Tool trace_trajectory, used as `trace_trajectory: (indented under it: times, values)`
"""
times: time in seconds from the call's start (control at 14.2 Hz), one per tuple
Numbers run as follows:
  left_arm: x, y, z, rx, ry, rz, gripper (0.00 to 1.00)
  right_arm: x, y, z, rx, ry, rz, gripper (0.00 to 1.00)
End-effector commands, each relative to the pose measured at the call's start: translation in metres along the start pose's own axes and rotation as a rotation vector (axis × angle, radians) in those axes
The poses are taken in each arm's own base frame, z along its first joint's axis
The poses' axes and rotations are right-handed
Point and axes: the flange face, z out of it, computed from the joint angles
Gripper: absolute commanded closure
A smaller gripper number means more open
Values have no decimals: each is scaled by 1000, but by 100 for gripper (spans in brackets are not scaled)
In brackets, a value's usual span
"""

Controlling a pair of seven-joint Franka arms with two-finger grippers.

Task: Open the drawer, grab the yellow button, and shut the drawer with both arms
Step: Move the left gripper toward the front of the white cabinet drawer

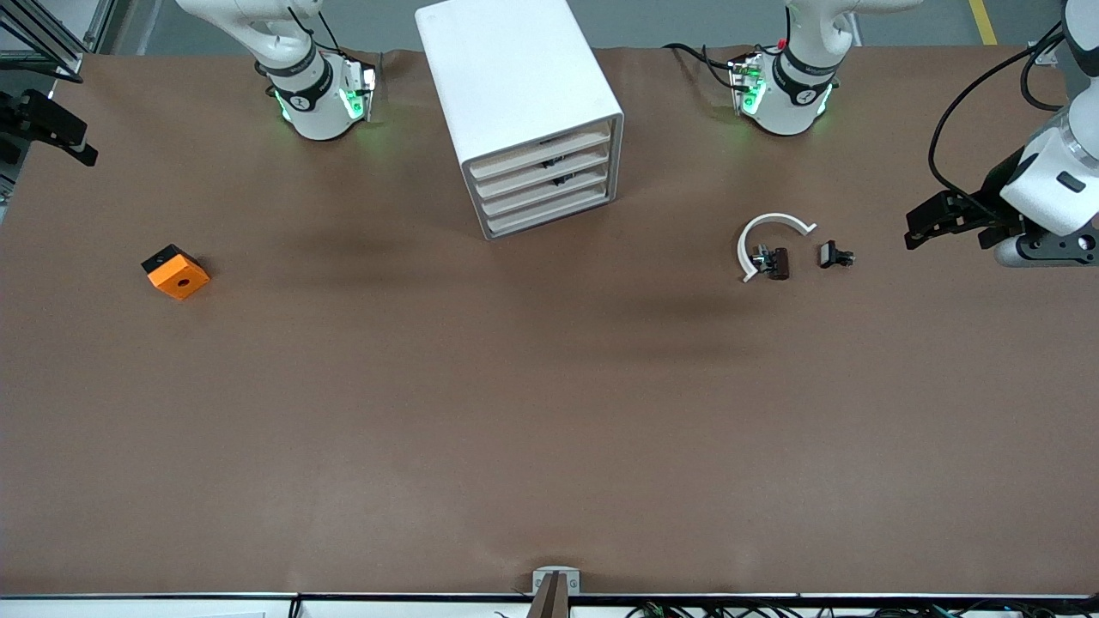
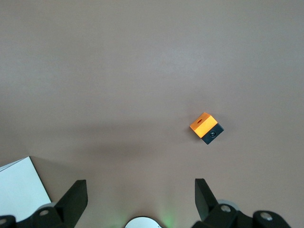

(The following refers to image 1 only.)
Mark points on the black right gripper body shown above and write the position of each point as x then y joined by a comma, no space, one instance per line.
26,116

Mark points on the grey metal bracket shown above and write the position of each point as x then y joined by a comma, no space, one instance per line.
541,579

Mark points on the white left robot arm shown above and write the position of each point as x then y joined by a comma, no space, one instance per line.
798,94

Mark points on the small black clip component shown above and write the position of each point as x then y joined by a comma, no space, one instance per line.
829,254

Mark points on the white table frame rail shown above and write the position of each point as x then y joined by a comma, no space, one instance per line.
386,608

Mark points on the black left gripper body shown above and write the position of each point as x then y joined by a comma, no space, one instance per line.
994,194

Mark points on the beige drawer with button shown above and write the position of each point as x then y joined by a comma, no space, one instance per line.
541,151

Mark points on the dark brown small component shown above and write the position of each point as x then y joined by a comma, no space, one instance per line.
780,263

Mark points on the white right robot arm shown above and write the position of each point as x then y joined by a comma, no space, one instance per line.
313,103

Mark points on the white drawer cabinet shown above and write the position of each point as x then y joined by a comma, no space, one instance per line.
506,77

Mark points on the aluminium frame profile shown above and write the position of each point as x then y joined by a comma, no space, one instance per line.
64,58
1043,56

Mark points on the orange and black box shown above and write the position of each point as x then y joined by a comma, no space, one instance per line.
180,279

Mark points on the metal connector plate green lights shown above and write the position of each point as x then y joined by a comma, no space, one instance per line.
749,86
361,94

